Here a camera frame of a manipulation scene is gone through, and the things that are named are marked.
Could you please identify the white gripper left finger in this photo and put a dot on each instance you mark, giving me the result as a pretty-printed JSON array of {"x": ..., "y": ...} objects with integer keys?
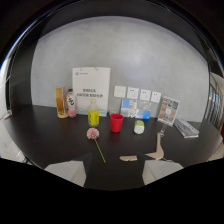
[{"x": 71, "y": 171}]

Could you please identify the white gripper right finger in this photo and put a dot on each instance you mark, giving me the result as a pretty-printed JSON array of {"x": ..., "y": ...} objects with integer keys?
[{"x": 160, "y": 169}]

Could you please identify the green and white charger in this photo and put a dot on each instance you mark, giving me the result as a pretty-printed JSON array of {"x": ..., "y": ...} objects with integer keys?
[{"x": 139, "y": 127}]

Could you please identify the wooden boomerang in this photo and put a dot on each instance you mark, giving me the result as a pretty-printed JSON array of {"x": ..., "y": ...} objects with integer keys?
[{"x": 157, "y": 149}]

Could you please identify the small wooden piece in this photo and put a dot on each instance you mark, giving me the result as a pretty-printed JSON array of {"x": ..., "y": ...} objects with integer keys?
[{"x": 128, "y": 158}]

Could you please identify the pink artificial flower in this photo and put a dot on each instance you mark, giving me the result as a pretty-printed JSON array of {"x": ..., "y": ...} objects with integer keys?
[{"x": 93, "y": 134}]

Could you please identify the menu card in stand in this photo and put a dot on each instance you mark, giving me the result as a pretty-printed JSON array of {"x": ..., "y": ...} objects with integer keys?
[{"x": 168, "y": 111}]

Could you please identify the yellow drink bottle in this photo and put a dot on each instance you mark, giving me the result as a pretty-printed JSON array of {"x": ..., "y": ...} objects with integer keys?
[{"x": 93, "y": 113}]

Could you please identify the red cup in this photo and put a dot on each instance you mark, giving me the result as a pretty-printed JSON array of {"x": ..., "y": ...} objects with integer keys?
[{"x": 116, "y": 122}]

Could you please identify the pink label drink bottle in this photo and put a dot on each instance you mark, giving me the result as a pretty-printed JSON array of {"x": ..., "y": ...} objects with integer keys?
[{"x": 71, "y": 103}]

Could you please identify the blue and white box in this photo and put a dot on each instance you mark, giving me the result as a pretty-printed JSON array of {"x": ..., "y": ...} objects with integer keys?
[{"x": 128, "y": 107}]

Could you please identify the tall amber box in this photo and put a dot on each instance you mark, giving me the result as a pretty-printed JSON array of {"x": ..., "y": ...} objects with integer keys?
[{"x": 61, "y": 101}]

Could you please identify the white paper bag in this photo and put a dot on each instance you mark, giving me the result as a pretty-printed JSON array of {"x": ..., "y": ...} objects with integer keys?
[{"x": 91, "y": 90}]

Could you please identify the white wall socket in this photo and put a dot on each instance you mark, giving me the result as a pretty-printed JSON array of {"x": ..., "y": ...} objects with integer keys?
[
  {"x": 132, "y": 93},
  {"x": 120, "y": 91},
  {"x": 145, "y": 95},
  {"x": 155, "y": 96}
]

